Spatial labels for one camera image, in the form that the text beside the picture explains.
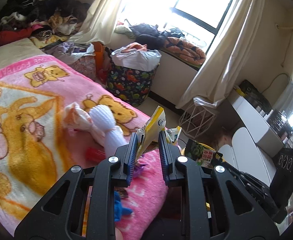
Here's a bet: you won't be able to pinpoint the silver framed mirror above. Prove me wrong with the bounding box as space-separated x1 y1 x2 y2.
272 81 293 130

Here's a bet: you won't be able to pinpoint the blue cloth scrap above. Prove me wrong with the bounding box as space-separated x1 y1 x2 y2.
114 191 133 223

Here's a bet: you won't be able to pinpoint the floral storage box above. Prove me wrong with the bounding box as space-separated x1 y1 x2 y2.
69 55 97 79

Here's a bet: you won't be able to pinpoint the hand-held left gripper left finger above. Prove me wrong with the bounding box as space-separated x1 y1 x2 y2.
14 132 139 240

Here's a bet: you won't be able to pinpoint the pile of clothes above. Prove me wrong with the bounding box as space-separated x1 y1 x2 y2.
0 0 91 48

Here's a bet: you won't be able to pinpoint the grey cable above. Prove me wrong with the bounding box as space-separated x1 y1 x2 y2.
262 72 291 93

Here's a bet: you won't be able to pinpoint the purple wrapper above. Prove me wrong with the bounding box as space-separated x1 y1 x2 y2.
133 155 149 178

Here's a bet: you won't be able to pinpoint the orange patterned quilt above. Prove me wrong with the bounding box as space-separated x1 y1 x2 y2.
165 37 207 67

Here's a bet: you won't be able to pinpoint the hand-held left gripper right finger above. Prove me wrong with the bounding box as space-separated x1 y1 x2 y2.
159 130 279 240

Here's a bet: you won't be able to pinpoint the orange cloth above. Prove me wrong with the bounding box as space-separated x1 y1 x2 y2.
121 43 148 53

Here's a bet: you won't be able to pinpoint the brown cardboard box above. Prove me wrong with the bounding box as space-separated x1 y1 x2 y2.
213 130 233 151

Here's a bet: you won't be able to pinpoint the dinosaur print fabric basket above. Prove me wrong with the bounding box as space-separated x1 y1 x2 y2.
106 47 161 107

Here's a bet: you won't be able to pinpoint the white plastic bag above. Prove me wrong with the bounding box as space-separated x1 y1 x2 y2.
111 49 161 72

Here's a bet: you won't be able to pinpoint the window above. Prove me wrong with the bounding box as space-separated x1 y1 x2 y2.
116 0 237 36

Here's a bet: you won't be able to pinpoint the cream curtain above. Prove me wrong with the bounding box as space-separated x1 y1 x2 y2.
178 0 272 109
69 0 142 46

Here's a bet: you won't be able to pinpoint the beige hose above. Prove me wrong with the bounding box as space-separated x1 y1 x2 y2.
275 23 293 32

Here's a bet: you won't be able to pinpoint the yellow snack bag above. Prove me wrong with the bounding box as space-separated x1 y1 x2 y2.
136 106 167 164

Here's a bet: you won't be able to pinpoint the red plastic bottle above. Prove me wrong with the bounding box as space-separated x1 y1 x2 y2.
85 148 106 161

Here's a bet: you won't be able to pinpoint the crumpled orange white wrapper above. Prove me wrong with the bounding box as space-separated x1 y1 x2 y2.
63 102 97 132

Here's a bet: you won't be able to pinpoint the dark clothes heap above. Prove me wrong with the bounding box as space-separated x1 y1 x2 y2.
130 23 187 46

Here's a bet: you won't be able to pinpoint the pink bear printed blanket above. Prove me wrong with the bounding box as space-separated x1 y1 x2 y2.
0 55 169 236

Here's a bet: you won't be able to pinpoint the cluster of dark bottles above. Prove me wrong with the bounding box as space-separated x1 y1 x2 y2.
255 104 291 141

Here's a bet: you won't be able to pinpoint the lilac white clothes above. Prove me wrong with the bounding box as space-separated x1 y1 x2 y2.
45 42 94 63

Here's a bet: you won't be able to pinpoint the beige pillow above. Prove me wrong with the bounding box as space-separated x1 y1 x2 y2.
0 38 45 75

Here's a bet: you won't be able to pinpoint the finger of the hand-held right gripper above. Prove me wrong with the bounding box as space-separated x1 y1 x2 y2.
223 164 281 216

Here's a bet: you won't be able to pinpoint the white wire basket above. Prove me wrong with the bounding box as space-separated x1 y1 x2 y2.
180 96 221 139

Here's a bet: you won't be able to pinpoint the orange bag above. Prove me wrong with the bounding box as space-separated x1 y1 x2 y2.
94 42 107 80

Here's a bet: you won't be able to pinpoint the yellow white crumpled wrapper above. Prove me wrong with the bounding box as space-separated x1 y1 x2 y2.
165 126 182 146

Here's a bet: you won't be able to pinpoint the white desk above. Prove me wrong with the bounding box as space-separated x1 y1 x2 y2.
228 90 285 151

